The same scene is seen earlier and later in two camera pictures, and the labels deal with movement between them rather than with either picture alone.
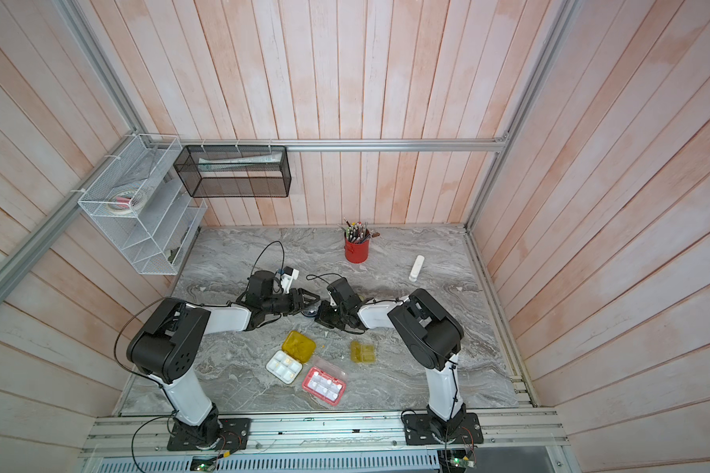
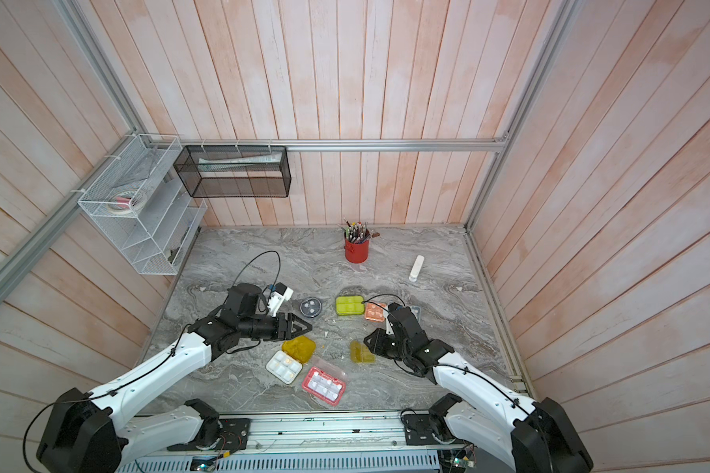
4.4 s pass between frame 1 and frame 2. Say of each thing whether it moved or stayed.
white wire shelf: stayed
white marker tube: stayed
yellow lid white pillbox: stayed
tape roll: stayed
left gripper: moved
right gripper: moved
